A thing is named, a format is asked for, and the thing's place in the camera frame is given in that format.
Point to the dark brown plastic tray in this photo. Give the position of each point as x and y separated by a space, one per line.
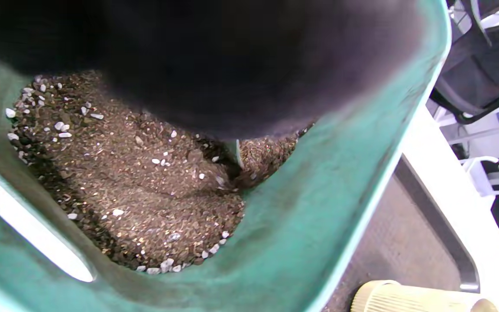
405 242

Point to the green plastic storage bin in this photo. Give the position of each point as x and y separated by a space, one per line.
297 225

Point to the black office chair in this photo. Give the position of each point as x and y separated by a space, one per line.
479 73

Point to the yellow ribbed flower pot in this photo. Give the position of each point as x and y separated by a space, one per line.
405 299

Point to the white rolling cart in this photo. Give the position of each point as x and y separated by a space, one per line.
492 173

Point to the person's left hand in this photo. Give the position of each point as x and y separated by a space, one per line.
232 65

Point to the green garden trowel scoop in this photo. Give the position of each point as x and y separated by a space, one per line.
234 151

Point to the brown potting mix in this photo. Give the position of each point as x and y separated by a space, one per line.
145 195

